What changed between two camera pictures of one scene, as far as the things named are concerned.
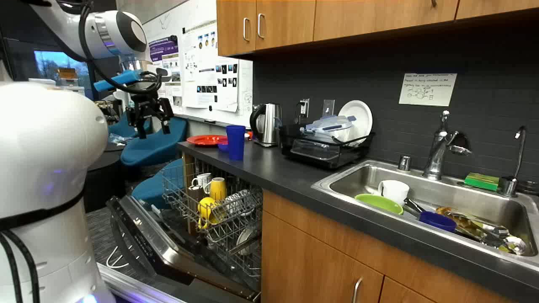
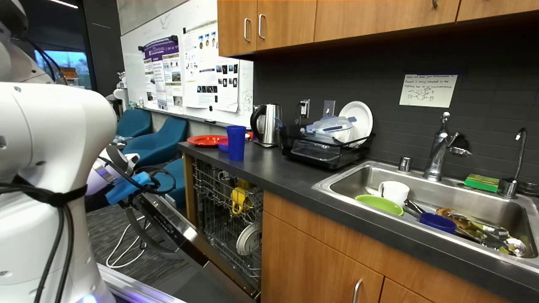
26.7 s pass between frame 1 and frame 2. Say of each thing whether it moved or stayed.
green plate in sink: stayed
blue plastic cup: stayed
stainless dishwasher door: moved
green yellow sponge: stayed
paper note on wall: stayed
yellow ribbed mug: moved
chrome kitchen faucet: stayed
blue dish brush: stayed
